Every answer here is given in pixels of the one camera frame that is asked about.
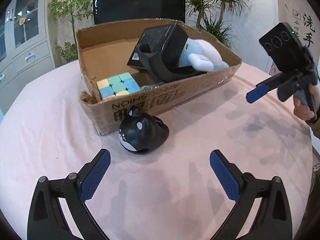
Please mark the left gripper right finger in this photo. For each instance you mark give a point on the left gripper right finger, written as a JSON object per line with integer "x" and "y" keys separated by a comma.
{"x": 273, "y": 219}

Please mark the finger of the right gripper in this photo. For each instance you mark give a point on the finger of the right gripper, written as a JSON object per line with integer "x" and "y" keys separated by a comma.
{"x": 278, "y": 80}
{"x": 283, "y": 93}

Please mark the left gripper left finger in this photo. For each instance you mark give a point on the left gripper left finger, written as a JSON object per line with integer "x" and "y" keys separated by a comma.
{"x": 46, "y": 218}

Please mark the blue plush toy red headband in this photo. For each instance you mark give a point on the blue plush toy red headband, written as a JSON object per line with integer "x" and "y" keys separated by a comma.
{"x": 201, "y": 56}

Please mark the black rectangular box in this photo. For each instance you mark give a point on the black rectangular box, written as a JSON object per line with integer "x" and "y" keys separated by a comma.
{"x": 167, "y": 40}

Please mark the black curved stand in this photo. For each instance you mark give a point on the black curved stand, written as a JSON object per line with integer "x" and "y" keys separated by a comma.
{"x": 153, "y": 63}

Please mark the pastel colour puzzle cube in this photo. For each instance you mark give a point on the pastel colour puzzle cube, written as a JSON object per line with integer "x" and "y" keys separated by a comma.
{"x": 118, "y": 85}

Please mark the right hand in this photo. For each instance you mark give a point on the right hand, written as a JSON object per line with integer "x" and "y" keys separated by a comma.
{"x": 303, "y": 112}

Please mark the palm potted plant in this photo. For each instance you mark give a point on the palm potted plant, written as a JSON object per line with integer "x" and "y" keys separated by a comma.
{"x": 210, "y": 14}

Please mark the brown cardboard box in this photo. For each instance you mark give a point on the brown cardboard box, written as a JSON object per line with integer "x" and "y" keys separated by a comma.
{"x": 104, "y": 51}

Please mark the black whale figurine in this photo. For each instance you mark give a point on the black whale figurine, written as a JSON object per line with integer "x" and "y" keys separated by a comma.
{"x": 141, "y": 133}

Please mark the grey glass door cabinet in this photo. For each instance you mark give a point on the grey glass door cabinet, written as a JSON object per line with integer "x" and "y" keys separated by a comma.
{"x": 26, "y": 52}

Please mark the leafy green plant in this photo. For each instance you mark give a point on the leafy green plant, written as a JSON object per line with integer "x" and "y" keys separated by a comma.
{"x": 68, "y": 16}

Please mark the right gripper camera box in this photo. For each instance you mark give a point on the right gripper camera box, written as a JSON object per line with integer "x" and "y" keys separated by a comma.
{"x": 284, "y": 47}

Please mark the beige calligraphy wall scroll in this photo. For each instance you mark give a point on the beige calligraphy wall scroll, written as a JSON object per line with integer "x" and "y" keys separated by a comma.
{"x": 300, "y": 16}

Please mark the black wall television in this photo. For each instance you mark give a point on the black wall television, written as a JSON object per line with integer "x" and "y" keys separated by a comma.
{"x": 118, "y": 10}

